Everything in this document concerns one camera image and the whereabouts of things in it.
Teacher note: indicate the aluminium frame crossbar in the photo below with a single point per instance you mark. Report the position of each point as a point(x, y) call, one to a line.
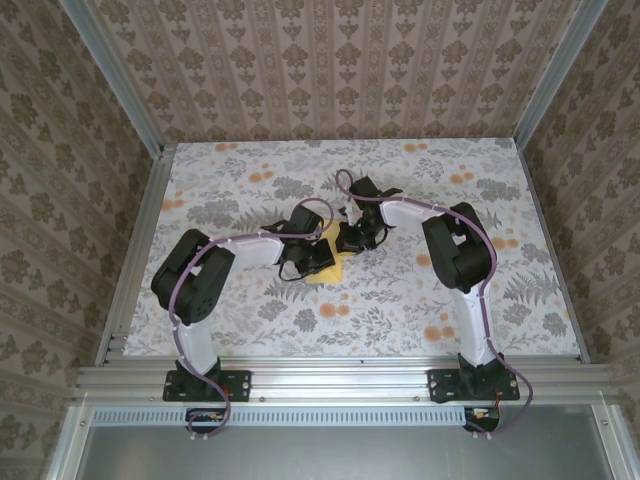
point(340, 382)

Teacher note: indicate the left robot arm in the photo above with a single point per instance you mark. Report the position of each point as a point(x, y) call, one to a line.
point(200, 345)

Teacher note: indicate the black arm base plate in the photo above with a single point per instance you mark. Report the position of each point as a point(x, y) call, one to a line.
point(440, 385)
point(240, 385)

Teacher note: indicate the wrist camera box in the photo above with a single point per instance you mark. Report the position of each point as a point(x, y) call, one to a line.
point(306, 220)
point(365, 189)

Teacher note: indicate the aluminium frame post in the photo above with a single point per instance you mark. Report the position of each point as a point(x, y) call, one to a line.
point(120, 75)
point(556, 75)

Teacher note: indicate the grey metal panel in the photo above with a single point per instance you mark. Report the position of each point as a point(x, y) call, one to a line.
point(340, 455)

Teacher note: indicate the black connector module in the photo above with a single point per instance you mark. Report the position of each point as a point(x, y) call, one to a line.
point(482, 420)
point(205, 422)

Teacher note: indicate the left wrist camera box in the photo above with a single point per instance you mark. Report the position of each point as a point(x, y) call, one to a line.
point(306, 220)

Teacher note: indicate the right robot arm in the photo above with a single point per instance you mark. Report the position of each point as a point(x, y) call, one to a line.
point(475, 325)

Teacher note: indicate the yellow cloth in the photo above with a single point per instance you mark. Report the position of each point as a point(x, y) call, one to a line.
point(327, 275)

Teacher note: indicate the aluminium table side rail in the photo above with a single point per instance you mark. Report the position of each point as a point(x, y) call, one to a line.
point(135, 260)

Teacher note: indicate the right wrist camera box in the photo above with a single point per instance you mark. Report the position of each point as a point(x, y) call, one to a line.
point(365, 189)

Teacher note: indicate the floral patterned tablecloth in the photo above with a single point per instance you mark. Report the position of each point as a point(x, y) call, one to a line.
point(400, 310)

